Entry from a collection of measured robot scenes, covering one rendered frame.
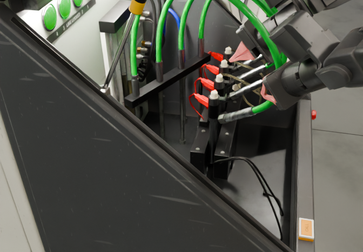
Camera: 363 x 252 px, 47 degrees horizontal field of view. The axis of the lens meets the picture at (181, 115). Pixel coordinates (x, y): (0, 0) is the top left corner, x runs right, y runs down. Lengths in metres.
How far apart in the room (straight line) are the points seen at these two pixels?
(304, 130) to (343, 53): 0.65
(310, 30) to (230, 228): 0.37
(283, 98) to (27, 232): 0.61
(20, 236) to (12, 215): 0.07
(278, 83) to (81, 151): 0.36
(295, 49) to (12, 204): 0.63
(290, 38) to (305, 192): 0.48
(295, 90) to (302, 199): 0.36
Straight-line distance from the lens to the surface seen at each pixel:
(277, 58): 0.80
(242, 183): 1.21
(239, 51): 0.92
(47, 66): 0.68
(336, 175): 2.57
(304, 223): 0.96
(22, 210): 0.95
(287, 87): 0.75
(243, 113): 0.89
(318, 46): 0.66
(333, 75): 0.63
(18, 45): 0.69
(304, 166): 1.11
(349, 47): 0.62
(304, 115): 1.29
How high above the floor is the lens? 1.67
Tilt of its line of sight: 35 degrees down
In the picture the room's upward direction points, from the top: 1 degrees counter-clockwise
